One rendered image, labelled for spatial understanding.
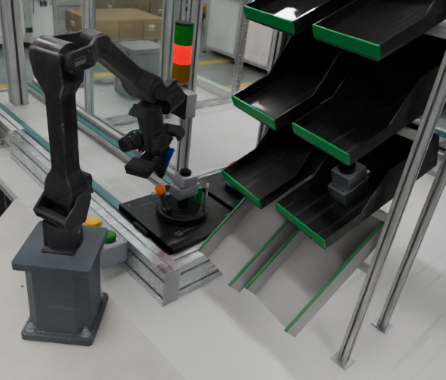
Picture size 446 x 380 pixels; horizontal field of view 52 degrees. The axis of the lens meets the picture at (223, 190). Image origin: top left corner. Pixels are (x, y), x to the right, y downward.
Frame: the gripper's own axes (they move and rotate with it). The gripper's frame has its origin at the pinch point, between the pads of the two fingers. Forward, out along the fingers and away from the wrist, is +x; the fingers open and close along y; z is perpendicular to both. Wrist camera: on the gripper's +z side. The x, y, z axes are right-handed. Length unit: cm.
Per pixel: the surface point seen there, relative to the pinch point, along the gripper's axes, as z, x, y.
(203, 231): -11.9, 15.7, 3.1
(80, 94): 97, 41, -77
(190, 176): -5.6, 5.4, -4.6
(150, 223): 0.9, 13.6, 7.1
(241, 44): 33, 29, -127
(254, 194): -28.7, -8.3, 9.5
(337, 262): -46.8, 2.0, 11.7
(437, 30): -54, -40, -1
